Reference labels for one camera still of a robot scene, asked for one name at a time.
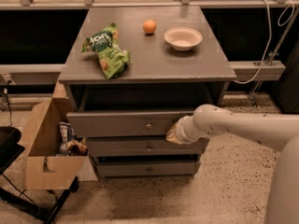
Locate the grey top drawer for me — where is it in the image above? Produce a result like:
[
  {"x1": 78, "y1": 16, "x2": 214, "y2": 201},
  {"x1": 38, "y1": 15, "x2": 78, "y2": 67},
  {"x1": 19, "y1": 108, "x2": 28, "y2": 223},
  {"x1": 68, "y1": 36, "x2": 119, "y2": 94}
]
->
[{"x1": 67, "y1": 110, "x2": 193, "y2": 138}]

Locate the grey drawer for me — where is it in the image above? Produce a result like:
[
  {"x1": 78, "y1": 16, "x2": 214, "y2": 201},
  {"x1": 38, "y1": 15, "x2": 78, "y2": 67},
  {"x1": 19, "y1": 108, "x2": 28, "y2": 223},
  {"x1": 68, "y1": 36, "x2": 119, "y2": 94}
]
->
[
  {"x1": 92, "y1": 154, "x2": 201, "y2": 178},
  {"x1": 87, "y1": 136, "x2": 208, "y2": 157},
  {"x1": 67, "y1": 110, "x2": 193, "y2": 138}
]

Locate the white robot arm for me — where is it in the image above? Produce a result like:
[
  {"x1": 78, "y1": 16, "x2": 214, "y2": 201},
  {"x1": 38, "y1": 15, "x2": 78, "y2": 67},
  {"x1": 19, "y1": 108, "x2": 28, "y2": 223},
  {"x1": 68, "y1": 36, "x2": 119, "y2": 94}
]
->
[{"x1": 166, "y1": 105, "x2": 299, "y2": 224}]

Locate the grey middle drawer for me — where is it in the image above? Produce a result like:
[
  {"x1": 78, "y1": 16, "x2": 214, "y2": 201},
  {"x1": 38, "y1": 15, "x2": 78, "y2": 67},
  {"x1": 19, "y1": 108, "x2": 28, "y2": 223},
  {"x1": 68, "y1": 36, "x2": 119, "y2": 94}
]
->
[{"x1": 87, "y1": 136, "x2": 208, "y2": 157}]

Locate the grey bottom drawer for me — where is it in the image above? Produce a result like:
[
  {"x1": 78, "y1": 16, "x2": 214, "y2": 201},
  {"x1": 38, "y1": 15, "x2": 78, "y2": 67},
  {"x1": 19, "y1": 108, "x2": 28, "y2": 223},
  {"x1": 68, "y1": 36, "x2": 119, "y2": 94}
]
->
[{"x1": 92, "y1": 154, "x2": 201, "y2": 178}]

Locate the grey wooden drawer cabinet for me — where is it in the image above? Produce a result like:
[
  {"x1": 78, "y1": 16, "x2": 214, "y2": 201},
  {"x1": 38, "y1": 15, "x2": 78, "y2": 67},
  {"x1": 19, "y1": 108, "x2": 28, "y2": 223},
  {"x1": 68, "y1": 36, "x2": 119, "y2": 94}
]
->
[{"x1": 59, "y1": 7, "x2": 229, "y2": 180}]

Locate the green chip bag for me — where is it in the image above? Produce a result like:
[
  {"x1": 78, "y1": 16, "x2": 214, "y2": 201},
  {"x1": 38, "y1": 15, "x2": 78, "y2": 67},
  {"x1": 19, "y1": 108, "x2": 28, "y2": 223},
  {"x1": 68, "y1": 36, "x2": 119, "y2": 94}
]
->
[{"x1": 81, "y1": 23, "x2": 130, "y2": 79}]

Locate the white bowl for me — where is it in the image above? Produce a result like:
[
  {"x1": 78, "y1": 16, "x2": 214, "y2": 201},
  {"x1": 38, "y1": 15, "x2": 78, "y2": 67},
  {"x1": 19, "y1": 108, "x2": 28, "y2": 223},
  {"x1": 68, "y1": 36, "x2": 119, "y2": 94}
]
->
[{"x1": 164, "y1": 27, "x2": 203, "y2": 51}]

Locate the brown snack bag in box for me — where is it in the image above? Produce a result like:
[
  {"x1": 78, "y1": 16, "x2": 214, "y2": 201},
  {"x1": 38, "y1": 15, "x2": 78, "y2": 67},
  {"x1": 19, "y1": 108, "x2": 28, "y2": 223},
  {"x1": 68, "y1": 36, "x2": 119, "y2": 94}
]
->
[{"x1": 66, "y1": 140, "x2": 88, "y2": 156}]

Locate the orange fruit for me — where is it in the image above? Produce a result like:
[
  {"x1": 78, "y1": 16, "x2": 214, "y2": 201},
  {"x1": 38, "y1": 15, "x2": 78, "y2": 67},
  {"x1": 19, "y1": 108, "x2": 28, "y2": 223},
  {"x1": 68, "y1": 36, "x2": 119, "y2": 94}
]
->
[{"x1": 143, "y1": 20, "x2": 156, "y2": 35}]

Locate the cardboard box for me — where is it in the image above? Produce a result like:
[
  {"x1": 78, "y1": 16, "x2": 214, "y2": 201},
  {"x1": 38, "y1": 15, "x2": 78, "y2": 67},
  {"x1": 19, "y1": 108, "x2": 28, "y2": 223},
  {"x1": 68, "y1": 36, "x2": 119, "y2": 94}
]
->
[{"x1": 21, "y1": 83, "x2": 86, "y2": 189}]

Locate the black stand left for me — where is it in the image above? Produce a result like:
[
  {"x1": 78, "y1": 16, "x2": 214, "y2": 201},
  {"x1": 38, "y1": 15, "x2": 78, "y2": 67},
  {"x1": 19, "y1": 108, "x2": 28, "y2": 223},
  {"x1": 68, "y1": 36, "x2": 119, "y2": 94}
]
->
[{"x1": 0, "y1": 126, "x2": 79, "y2": 224}]

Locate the metal railing frame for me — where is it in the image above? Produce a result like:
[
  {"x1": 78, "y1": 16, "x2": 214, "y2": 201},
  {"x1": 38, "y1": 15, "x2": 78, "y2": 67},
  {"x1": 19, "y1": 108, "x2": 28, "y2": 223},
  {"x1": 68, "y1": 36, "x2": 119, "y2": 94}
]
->
[{"x1": 0, "y1": 0, "x2": 298, "y2": 85}]

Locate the white cable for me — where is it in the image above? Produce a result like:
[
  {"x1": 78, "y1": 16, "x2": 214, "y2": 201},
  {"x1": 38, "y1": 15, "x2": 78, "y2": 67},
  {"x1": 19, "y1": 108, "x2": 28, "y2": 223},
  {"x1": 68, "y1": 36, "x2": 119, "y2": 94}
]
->
[{"x1": 233, "y1": 0, "x2": 295, "y2": 85}]

